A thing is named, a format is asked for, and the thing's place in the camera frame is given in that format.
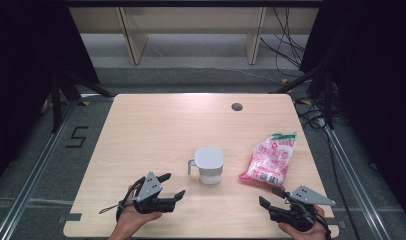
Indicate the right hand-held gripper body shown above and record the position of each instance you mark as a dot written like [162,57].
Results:
[309,197]

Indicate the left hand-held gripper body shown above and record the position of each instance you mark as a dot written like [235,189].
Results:
[150,188]

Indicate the pink and white plastic bag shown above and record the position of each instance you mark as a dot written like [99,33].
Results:
[272,160]

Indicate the white plastic cup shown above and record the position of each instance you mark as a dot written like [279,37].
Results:
[209,158]

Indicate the person's left hand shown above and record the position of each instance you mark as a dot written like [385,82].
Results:
[129,221]

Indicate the person's right hand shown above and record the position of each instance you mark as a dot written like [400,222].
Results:
[297,235]

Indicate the black metal stand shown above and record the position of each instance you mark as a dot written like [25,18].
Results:
[56,100]
[329,100]

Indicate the dark curtain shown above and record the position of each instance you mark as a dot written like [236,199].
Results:
[21,66]
[374,66]

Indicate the aluminium floor rail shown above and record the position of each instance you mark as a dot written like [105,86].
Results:
[354,186]
[34,176]

